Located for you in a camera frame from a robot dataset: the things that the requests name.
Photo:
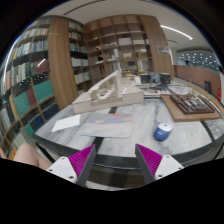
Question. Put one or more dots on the brown model on wooden board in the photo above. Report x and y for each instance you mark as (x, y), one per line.
(184, 108)

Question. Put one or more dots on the person's bare knee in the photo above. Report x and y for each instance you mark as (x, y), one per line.
(28, 155)

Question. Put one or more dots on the wooden back shelving unit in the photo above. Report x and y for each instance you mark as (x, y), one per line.
(132, 44)

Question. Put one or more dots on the pastel printed mouse pad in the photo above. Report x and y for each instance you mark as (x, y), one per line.
(111, 125)

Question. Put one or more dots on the white paper sheet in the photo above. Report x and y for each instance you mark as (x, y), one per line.
(66, 123)

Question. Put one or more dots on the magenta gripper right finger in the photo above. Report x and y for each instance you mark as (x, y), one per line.
(155, 166)

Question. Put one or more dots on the white architectural building model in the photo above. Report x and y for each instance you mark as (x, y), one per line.
(107, 93)

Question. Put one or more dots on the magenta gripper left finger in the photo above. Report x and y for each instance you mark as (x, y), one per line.
(75, 168)

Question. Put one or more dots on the tall left bookshelf with books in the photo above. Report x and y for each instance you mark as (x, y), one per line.
(26, 92)

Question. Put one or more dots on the blue and white computer mouse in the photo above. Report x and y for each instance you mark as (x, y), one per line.
(163, 131)

